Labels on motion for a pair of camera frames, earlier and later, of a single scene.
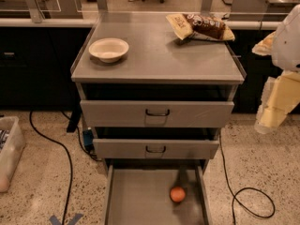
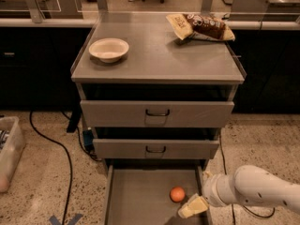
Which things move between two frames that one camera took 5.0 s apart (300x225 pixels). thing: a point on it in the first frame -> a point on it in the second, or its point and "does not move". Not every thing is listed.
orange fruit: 177,194 does not move
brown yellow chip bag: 201,27 does not move
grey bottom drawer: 139,193 does not move
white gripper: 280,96 -> 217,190
